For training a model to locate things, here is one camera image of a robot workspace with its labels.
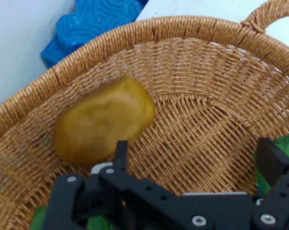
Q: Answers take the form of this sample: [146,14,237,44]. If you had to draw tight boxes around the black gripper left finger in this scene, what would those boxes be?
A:
[46,139,186,230]

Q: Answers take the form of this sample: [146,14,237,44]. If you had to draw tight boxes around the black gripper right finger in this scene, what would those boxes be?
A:
[251,137,289,230]

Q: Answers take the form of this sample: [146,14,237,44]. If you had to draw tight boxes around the yellow-brown potato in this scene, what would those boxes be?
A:
[53,75,157,166]

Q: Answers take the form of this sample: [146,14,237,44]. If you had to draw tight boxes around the round woven wicker basket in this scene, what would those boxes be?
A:
[0,0,289,230]

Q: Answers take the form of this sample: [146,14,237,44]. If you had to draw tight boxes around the green bell pepper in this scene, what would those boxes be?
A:
[29,206,114,230]

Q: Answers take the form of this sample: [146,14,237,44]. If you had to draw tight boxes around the dark blue foam mat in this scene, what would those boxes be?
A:
[40,0,150,70]

